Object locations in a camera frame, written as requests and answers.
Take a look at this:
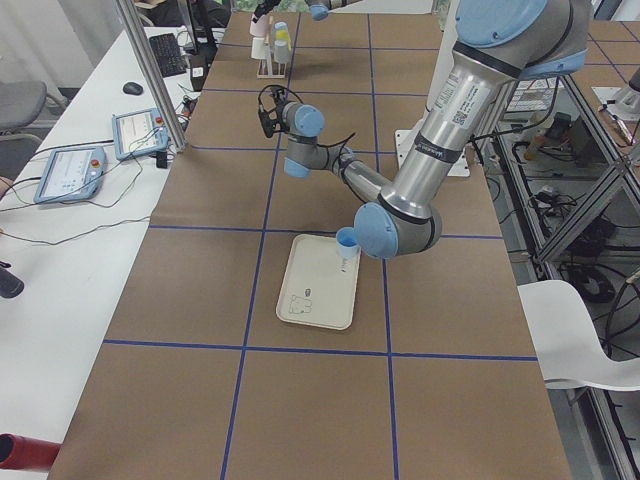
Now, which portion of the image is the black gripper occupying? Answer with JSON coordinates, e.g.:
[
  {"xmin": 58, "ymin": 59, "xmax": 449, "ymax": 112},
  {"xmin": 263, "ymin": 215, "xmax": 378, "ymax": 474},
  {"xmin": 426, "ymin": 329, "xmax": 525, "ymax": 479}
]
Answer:
[
  {"xmin": 253, "ymin": 0, "xmax": 278, "ymax": 18},
  {"xmin": 262, "ymin": 101, "xmax": 295, "ymax": 138}
]

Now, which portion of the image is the pink plastic cup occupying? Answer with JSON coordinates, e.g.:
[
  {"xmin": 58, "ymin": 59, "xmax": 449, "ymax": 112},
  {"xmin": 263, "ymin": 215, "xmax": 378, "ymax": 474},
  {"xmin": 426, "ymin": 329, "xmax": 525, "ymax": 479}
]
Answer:
[{"xmin": 249, "ymin": 15, "xmax": 270, "ymax": 38}]

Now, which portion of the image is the yellow plastic cup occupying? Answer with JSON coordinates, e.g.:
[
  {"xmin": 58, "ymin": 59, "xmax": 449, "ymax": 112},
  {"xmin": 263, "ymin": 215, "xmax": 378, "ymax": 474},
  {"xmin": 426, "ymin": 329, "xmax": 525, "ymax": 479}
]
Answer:
[{"xmin": 275, "ymin": 30, "xmax": 291, "ymax": 49}]

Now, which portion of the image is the cream plastic cup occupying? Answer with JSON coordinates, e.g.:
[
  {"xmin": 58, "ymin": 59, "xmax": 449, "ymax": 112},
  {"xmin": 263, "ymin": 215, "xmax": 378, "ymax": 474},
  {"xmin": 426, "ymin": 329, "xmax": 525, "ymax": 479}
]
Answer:
[{"xmin": 251, "ymin": 37, "xmax": 268, "ymax": 60}]

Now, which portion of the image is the grey plastic cup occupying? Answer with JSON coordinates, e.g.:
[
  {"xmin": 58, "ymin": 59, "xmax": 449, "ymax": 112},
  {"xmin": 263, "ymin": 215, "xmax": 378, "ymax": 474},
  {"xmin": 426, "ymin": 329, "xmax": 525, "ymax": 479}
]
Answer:
[{"xmin": 273, "ymin": 39, "xmax": 291, "ymax": 65}]

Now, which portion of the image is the light blue plastic cup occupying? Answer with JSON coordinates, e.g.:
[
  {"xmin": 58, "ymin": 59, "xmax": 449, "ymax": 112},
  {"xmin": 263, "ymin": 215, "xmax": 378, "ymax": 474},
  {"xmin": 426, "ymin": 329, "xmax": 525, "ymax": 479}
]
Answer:
[{"xmin": 335, "ymin": 227, "xmax": 360, "ymax": 259}]

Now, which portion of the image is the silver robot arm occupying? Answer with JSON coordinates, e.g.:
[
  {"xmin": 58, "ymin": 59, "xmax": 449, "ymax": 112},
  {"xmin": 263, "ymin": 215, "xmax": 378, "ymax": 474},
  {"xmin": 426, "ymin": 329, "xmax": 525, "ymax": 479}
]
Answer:
[
  {"xmin": 252, "ymin": 0, "xmax": 359, "ymax": 23},
  {"xmin": 258, "ymin": 1, "xmax": 593, "ymax": 259}
]

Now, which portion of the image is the black monitor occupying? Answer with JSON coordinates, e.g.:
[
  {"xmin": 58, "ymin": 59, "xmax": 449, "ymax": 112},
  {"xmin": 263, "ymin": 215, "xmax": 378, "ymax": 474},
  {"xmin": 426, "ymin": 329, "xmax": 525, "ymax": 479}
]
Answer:
[{"xmin": 189, "ymin": 1, "xmax": 231, "ymax": 92}]

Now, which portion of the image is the black keyboard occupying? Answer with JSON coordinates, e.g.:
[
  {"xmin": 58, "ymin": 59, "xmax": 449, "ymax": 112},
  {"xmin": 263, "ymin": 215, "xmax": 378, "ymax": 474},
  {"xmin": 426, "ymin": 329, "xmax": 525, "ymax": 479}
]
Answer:
[{"xmin": 148, "ymin": 33, "xmax": 187, "ymax": 78}]

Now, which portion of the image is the far teach pendant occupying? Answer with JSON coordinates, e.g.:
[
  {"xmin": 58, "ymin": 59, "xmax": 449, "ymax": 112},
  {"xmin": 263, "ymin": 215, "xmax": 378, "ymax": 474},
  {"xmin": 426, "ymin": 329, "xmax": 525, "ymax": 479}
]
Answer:
[{"xmin": 111, "ymin": 108, "xmax": 169, "ymax": 161}]

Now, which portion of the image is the teach pendant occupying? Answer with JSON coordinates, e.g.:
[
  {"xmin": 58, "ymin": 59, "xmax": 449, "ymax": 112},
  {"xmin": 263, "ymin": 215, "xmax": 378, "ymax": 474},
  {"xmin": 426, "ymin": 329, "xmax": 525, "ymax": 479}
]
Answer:
[
  {"xmin": 111, "ymin": 108, "xmax": 169, "ymax": 161},
  {"xmin": 34, "ymin": 146, "xmax": 107, "ymax": 204}
]

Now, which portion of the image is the black computer mouse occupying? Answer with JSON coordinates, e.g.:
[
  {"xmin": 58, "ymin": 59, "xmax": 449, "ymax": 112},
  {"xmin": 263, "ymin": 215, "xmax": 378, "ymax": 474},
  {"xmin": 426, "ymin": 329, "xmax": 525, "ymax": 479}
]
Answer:
[{"xmin": 122, "ymin": 82, "xmax": 144, "ymax": 96}]

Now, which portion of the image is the cream serving tray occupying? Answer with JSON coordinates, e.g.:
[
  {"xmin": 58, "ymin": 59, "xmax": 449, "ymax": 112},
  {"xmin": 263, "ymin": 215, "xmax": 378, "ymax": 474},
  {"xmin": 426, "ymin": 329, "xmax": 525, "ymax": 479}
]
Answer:
[{"xmin": 276, "ymin": 234, "xmax": 360, "ymax": 330}]

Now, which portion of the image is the near teach pendant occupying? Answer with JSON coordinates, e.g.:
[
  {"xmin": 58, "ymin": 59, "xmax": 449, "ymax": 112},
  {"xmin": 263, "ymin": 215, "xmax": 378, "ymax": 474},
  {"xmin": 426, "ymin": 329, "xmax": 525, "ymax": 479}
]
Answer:
[{"xmin": 34, "ymin": 146, "xmax": 107, "ymax": 204}]

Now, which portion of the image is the white chair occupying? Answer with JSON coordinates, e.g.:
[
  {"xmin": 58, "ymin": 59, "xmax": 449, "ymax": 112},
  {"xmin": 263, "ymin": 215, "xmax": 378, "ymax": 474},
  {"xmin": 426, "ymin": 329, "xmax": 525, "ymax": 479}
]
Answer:
[{"xmin": 518, "ymin": 280, "xmax": 639, "ymax": 392}]

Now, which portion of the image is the red cylinder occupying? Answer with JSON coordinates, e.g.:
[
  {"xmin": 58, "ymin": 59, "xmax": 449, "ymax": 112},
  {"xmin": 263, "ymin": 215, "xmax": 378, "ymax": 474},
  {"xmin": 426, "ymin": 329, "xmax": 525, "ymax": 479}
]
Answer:
[{"xmin": 1, "ymin": 433, "xmax": 61, "ymax": 473}]

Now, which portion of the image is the white wire cup rack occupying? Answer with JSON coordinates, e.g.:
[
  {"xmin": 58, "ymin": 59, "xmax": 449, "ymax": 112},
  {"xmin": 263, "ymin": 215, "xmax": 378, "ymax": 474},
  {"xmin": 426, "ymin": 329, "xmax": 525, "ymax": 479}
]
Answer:
[{"xmin": 257, "ymin": 15, "xmax": 291, "ymax": 79}]

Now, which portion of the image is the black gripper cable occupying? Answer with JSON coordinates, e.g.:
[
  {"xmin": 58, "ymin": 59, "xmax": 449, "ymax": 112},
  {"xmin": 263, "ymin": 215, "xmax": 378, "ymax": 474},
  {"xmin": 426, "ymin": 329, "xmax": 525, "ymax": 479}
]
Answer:
[{"xmin": 319, "ymin": 132, "xmax": 357, "ymax": 161}]

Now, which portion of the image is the aluminium frame post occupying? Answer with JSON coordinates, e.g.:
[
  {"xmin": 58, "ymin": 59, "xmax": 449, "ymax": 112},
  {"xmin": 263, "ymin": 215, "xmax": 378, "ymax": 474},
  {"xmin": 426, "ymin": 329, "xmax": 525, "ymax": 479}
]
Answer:
[{"xmin": 114, "ymin": 0, "xmax": 186, "ymax": 153}]

